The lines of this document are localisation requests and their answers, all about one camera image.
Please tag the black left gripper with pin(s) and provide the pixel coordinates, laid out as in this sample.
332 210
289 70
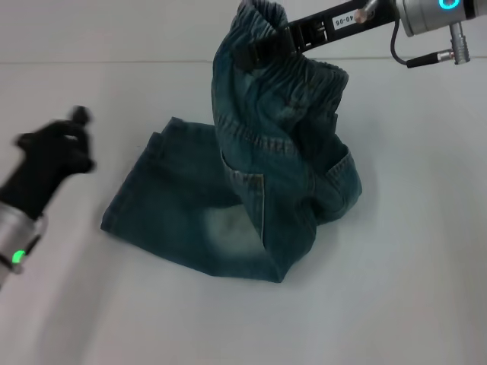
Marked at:
42 167

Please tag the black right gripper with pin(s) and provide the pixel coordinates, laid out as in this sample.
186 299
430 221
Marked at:
361 21

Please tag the blue denim shorts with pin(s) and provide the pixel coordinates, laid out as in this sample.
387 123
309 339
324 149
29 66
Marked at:
243 190

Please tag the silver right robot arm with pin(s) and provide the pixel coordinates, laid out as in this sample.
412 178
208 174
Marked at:
426 15

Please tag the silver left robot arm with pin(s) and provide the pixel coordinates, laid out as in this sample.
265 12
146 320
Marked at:
19 235

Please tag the small silver connector plug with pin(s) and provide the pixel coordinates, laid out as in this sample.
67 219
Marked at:
364 11

